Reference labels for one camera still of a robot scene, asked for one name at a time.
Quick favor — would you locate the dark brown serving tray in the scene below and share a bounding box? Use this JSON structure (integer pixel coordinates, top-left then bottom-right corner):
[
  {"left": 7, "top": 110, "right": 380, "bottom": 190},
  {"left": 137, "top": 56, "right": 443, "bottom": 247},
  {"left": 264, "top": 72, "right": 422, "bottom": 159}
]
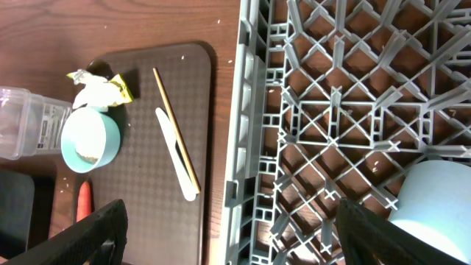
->
[{"left": 87, "top": 43, "right": 211, "bottom": 264}]

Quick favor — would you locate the grey dishwasher rack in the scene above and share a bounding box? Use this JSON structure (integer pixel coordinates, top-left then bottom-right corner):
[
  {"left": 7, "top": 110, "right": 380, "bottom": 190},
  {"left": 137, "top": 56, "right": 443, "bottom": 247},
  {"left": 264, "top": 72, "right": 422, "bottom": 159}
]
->
[{"left": 219, "top": 0, "right": 470, "bottom": 264}]

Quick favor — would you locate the light blue rice bowl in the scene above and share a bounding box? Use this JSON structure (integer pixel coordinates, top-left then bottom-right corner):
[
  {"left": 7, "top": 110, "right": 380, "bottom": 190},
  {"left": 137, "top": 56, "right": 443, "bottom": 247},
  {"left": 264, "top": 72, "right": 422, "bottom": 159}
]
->
[{"left": 60, "top": 107, "right": 121, "bottom": 174}]

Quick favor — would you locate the wooden chopstick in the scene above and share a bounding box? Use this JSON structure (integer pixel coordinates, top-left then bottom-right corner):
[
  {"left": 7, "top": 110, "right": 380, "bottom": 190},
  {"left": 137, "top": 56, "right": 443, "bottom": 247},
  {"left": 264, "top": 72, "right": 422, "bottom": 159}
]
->
[{"left": 152, "top": 68, "right": 201, "bottom": 194}]

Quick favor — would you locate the black waste tray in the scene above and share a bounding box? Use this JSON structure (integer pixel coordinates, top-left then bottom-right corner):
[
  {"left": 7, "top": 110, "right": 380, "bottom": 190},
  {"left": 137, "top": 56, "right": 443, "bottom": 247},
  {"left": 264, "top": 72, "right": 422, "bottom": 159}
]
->
[{"left": 1, "top": 170, "right": 35, "bottom": 259}]

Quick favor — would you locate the orange carrot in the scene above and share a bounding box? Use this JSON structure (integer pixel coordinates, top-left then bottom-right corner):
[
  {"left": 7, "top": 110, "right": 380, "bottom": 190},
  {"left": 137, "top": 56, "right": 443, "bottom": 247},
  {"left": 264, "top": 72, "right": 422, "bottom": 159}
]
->
[{"left": 76, "top": 181, "right": 93, "bottom": 222}]

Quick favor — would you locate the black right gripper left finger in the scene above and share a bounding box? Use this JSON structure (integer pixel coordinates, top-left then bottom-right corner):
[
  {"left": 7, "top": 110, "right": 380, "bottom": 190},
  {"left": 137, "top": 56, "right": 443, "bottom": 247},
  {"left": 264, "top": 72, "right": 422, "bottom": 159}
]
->
[{"left": 6, "top": 199, "right": 128, "bottom": 265}]

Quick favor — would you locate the crumpled yellow foil wrapper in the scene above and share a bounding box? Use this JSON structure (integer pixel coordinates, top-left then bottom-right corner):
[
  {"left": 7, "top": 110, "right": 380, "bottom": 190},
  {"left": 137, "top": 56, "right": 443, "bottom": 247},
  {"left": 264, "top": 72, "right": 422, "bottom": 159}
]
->
[{"left": 66, "top": 69, "right": 134, "bottom": 113}]

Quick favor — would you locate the clear plastic bin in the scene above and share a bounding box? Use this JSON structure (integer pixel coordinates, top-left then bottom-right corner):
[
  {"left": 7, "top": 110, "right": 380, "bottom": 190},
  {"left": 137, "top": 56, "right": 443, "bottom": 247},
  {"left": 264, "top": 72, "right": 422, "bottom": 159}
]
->
[{"left": 1, "top": 87, "right": 72, "bottom": 160}]

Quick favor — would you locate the light blue plastic knife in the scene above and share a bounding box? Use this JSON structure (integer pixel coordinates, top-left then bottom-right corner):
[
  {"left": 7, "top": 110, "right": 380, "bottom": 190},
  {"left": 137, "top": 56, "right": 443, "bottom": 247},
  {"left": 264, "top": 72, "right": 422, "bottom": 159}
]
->
[{"left": 155, "top": 107, "right": 197, "bottom": 202}]

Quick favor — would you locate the light blue plastic cup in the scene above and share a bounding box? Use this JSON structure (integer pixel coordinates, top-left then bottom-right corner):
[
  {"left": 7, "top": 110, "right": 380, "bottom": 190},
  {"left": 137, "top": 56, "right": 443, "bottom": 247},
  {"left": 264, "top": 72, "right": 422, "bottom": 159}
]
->
[{"left": 389, "top": 160, "right": 470, "bottom": 264}]

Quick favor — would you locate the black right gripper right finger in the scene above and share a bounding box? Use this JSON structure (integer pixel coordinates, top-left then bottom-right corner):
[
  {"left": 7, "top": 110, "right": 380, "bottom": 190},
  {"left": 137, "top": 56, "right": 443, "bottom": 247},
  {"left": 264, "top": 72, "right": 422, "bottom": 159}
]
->
[{"left": 336, "top": 198, "right": 464, "bottom": 265}]

